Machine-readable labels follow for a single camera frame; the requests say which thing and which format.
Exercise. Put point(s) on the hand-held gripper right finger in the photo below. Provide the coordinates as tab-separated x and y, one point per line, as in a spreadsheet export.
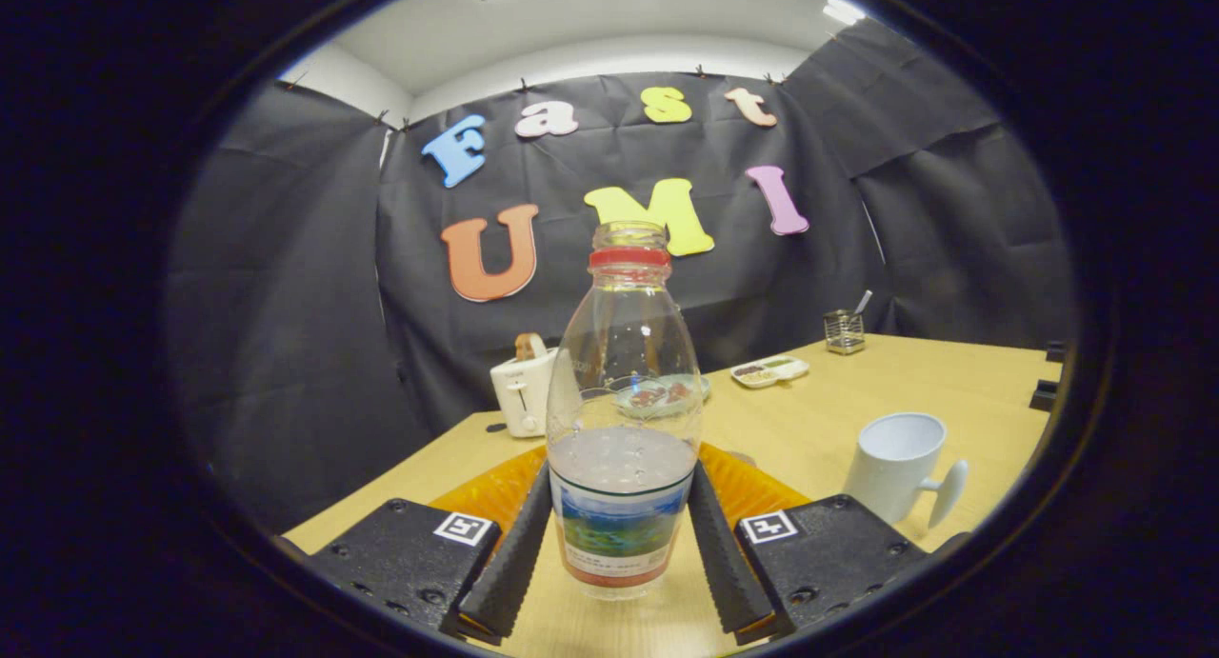
729	563

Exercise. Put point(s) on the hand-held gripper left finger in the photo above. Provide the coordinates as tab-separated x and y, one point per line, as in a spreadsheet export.
509	563

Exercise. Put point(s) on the clear plastic juice bottle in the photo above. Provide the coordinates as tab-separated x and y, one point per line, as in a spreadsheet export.
624	506

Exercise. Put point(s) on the white cup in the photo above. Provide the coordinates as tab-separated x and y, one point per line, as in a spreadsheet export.
890	468

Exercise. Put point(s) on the white toaster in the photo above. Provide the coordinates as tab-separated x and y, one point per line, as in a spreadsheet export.
522	396

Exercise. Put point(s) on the wooden table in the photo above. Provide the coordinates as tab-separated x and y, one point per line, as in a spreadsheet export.
819	420

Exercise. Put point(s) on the pale green plate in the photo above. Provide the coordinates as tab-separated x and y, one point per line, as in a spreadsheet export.
707	388

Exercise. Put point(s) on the white divided dish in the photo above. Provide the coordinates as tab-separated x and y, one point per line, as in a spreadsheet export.
769	372

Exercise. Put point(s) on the bread slice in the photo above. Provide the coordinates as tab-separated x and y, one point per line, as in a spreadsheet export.
529	346

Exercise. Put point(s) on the metal spoon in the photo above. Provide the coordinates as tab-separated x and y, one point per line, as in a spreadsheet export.
863	301

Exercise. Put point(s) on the small black block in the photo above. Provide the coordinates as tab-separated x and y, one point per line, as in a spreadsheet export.
1044	396
1055	351

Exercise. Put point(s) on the small ceiling light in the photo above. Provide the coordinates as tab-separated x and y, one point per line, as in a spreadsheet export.
844	11

